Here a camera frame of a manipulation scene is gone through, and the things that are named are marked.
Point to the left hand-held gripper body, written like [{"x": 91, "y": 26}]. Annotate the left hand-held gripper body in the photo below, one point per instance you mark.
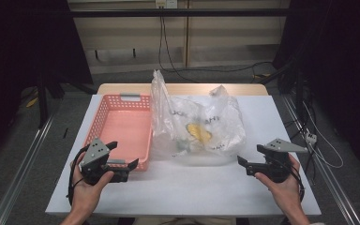
[{"x": 95, "y": 156}]

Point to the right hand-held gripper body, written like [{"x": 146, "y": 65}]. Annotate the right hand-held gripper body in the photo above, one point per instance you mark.
[{"x": 275, "y": 165}]

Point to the pink plastic basket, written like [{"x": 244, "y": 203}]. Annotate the pink plastic basket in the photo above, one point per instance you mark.
[{"x": 125, "y": 131}]

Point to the clear printed plastic bag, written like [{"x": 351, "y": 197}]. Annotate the clear printed plastic bag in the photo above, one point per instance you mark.
[{"x": 206, "y": 125}]

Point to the small white-capped bottle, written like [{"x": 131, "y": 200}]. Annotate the small white-capped bottle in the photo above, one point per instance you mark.
[{"x": 182, "y": 145}]

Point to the person's right hand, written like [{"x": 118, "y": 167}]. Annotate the person's right hand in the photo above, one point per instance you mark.
[{"x": 286, "y": 193}]

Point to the person's left hand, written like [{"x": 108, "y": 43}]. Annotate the person's left hand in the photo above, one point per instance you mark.
[{"x": 87, "y": 193}]

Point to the white power strip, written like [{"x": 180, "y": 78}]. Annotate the white power strip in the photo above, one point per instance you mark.
[{"x": 310, "y": 138}]

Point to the black metal stand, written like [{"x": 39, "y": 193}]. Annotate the black metal stand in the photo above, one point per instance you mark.
[{"x": 43, "y": 100}]

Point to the yellow floor tape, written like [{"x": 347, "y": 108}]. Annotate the yellow floor tape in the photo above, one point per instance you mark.
[{"x": 32, "y": 102}]

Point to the dark curtain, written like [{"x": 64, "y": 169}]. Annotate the dark curtain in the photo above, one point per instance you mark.
[
  {"x": 22, "y": 56},
  {"x": 340, "y": 62}
]

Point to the black horizontal bar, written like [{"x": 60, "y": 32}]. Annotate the black horizontal bar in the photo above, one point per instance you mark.
[{"x": 181, "y": 12}]

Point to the aluminium floor rail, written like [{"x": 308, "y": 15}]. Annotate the aluminium floor rail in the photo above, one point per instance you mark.
[
  {"x": 331, "y": 184},
  {"x": 22, "y": 175}
]

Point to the white wall socket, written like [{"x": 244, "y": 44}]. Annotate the white wall socket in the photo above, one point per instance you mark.
[{"x": 166, "y": 3}]

